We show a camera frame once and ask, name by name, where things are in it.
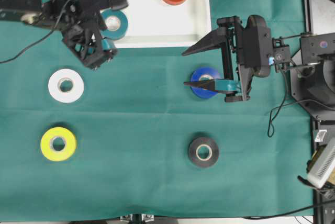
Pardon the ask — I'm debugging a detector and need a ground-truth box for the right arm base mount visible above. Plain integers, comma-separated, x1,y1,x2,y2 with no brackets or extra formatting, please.
290,0,334,121

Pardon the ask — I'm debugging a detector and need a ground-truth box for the green table cloth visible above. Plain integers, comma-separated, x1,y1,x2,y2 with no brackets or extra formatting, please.
0,0,315,222

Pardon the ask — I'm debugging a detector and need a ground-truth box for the black tape roll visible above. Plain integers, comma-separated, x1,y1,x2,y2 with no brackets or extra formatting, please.
188,137,219,168

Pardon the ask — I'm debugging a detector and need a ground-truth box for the white tape roll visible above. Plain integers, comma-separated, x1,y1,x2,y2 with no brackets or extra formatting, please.
48,69,84,103

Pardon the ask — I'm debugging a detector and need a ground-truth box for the metal clamp at table edge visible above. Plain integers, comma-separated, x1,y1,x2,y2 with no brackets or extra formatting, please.
119,214,154,224

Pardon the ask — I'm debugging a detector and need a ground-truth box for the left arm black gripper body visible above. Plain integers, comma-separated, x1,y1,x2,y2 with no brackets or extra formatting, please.
39,0,118,70

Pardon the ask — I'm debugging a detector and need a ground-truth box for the black cable on right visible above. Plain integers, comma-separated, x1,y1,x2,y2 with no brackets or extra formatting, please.
266,64,335,138

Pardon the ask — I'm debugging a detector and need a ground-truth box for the white power adapter box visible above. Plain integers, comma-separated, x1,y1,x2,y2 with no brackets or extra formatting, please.
307,138,334,188

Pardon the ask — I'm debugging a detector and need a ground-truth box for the yellow tape roll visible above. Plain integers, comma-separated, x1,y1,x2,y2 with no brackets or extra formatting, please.
40,127,77,162

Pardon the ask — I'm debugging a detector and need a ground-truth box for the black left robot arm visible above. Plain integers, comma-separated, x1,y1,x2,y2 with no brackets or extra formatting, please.
1,0,128,70

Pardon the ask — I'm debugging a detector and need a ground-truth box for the teal green tape roll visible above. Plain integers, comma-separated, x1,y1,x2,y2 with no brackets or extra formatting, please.
101,9,128,40

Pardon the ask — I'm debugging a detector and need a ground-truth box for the blue tape roll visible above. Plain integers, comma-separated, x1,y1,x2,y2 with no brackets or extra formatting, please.
190,67,222,99

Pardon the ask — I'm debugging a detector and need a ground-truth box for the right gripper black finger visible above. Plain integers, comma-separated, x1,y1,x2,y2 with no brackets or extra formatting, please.
182,28,227,56
184,79,241,94

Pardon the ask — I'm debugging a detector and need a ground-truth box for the white plastic tray case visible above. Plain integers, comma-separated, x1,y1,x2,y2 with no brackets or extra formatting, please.
114,0,211,48

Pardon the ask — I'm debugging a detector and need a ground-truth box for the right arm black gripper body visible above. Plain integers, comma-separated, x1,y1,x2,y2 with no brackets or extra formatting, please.
217,15,290,103

